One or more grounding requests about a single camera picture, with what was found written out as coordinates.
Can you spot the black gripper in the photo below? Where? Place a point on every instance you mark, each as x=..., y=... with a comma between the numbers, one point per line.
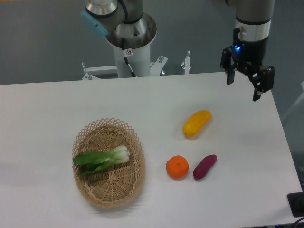
x=248, y=57

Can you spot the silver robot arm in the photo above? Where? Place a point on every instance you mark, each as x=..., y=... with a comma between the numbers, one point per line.
x=130, y=31

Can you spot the woven wicker basket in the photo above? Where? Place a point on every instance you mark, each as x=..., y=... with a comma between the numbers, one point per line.
x=116, y=185

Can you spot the yellow mango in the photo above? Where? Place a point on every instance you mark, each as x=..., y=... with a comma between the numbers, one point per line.
x=196, y=122

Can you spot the purple sweet potato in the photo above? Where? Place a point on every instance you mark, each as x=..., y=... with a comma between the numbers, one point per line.
x=204, y=166

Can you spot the orange tangerine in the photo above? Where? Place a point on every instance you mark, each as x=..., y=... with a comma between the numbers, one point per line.
x=177, y=167

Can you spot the black box at table edge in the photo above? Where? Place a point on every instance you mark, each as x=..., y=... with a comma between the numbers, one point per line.
x=296, y=203

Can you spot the green bok choy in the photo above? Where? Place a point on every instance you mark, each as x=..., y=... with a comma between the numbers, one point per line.
x=96, y=161

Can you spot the white metal mounting frame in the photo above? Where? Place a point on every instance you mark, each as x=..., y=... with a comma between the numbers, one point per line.
x=156, y=69

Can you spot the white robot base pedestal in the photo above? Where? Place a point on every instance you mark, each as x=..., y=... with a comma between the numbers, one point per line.
x=138, y=58

